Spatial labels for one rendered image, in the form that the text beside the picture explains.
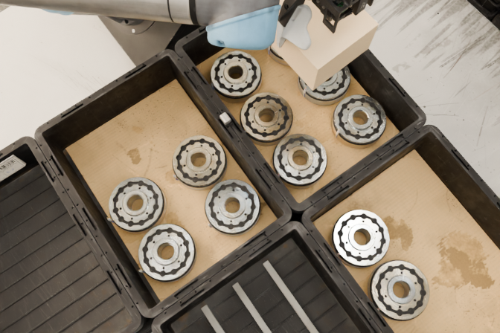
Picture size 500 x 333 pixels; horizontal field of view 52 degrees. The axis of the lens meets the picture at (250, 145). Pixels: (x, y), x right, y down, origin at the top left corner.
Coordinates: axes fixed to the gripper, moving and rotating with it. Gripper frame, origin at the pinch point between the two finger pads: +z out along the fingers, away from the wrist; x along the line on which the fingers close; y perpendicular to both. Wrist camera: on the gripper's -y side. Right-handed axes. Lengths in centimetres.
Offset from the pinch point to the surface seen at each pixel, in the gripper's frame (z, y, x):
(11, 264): 27, -6, -64
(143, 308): 17, 17, -48
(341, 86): 23.8, 6.0, 5.8
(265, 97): 23.8, -1.6, -7.4
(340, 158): 26.6, 16.8, -3.3
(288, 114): 23.5, 4.2, -6.3
